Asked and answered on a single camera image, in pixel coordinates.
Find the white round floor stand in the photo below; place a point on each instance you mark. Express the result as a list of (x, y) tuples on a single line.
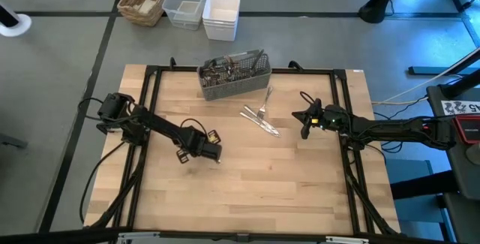
[(18, 24)]

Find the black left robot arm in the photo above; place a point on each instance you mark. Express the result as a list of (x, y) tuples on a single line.
[(157, 124)]

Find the beige card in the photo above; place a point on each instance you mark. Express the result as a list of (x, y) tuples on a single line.
[(147, 6)]

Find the white printed label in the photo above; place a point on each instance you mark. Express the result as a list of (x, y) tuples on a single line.
[(459, 107)]

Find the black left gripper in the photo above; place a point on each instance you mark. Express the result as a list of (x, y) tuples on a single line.
[(200, 144)]

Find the grey round object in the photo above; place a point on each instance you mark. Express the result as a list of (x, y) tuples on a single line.
[(473, 157)]

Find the silver spoon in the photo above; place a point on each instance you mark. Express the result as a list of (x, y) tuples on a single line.
[(222, 73), (208, 75)]

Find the white plastic bin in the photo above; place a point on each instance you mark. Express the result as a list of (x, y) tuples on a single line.
[(221, 15)]

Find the black bar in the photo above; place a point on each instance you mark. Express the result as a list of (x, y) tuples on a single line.
[(423, 185)]

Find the black table leg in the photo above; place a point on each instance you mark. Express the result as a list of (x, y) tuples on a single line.
[(431, 70)]

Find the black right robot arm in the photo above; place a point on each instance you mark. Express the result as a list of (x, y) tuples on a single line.
[(393, 127)]

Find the blue-grey seat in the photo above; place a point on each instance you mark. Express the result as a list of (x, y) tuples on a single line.
[(408, 167)]

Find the silver table knife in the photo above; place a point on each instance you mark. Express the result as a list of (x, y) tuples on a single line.
[(262, 120), (258, 59), (258, 124)]

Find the black side table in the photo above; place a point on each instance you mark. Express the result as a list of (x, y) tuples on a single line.
[(461, 169)]

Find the grey plastic cutlery basket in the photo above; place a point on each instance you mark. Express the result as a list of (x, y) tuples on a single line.
[(240, 88)]

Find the wicker basket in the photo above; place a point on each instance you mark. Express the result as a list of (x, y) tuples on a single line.
[(127, 7)]

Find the red and black device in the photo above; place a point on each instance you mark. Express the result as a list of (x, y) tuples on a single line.
[(468, 129)]

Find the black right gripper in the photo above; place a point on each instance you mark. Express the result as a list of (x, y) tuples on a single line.
[(330, 118)]

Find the black table clamp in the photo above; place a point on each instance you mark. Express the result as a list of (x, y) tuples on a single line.
[(108, 127)]

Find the grey floor object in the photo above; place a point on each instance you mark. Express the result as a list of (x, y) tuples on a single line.
[(11, 140)]

